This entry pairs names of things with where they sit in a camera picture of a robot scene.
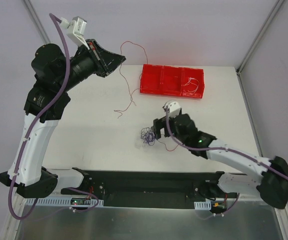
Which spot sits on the white cable duct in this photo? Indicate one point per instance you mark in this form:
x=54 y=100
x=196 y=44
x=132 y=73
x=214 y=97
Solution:
x=69 y=202
x=203 y=205

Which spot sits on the left aluminium frame post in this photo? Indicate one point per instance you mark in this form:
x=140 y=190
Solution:
x=36 y=21

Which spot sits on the left white cable duct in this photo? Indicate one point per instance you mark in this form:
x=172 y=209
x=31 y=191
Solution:
x=69 y=202

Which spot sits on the red three-compartment bin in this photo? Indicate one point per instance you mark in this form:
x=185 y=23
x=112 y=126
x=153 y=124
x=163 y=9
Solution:
x=173 y=81

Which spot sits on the aluminium frame post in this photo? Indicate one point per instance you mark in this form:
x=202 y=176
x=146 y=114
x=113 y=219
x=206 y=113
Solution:
x=263 y=30
x=36 y=21

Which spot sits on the right aluminium frame post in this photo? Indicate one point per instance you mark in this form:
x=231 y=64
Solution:
x=263 y=30

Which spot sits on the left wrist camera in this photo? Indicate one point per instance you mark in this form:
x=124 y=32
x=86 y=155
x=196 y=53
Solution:
x=75 y=30

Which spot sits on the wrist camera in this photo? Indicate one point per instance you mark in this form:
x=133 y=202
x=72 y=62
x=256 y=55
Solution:
x=75 y=30
x=172 y=109

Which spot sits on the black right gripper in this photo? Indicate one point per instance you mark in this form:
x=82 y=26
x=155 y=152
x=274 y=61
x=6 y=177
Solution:
x=163 y=126

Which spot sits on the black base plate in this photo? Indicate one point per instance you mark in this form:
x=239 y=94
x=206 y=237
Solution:
x=161 y=190

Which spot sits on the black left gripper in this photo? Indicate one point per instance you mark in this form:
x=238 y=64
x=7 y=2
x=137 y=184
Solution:
x=97 y=59

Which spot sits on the right white cable duct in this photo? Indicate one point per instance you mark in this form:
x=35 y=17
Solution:
x=203 y=205

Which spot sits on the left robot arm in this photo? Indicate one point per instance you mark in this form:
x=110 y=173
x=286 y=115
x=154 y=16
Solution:
x=29 y=177

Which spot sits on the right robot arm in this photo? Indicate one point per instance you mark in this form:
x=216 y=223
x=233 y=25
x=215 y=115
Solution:
x=260 y=176

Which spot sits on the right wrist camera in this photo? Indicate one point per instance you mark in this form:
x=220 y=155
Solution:
x=172 y=109

